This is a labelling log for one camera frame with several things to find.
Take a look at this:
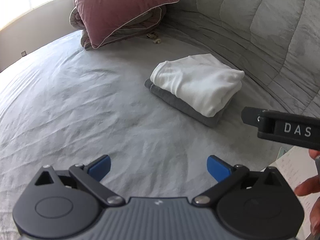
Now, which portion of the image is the cream white shirt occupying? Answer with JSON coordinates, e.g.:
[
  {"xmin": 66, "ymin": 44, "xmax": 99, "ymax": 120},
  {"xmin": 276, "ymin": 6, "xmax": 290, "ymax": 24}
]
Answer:
[{"xmin": 150, "ymin": 54, "xmax": 245, "ymax": 118}]

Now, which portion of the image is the person right hand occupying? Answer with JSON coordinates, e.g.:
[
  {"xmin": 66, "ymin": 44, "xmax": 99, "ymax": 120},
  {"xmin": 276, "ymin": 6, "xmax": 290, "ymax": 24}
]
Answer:
[{"xmin": 294, "ymin": 148, "xmax": 320, "ymax": 235}]

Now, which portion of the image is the white paper sheet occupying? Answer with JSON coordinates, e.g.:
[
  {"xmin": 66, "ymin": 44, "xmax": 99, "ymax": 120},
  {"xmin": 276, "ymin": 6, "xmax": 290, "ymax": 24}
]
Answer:
[{"xmin": 271, "ymin": 146, "xmax": 319, "ymax": 239}]

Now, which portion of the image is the folded grey garment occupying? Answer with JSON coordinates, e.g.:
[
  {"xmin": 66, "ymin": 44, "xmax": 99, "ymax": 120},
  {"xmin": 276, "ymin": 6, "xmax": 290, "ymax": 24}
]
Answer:
[{"xmin": 144, "ymin": 79, "xmax": 229, "ymax": 128}]

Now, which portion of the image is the grey padded headboard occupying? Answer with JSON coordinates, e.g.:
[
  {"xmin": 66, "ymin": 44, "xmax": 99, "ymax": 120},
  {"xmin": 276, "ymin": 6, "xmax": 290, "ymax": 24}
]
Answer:
[{"xmin": 164, "ymin": 0, "xmax": 319, "ymax": 117}]

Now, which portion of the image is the small beige object on bed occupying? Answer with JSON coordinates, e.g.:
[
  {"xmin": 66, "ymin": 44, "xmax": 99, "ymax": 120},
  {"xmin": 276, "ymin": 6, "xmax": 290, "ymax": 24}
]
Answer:
[{"xmin": 146, "ymin": 32, "xmax": 162, "ymax": 44}]

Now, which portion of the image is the folded grey blanket pile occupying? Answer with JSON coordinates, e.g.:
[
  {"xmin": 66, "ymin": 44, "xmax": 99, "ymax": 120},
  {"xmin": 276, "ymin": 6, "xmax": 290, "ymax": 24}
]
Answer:
[{"xmin": 69, "ymin": 4, "xmax": 167, "ymax": 51}]

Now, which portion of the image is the pink pillow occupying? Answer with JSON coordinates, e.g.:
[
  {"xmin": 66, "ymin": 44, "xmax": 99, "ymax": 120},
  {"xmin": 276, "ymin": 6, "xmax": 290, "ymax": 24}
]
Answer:
[{"xmin": 69, "ymin": 0, "xmax": 179, "ymax": 50}]

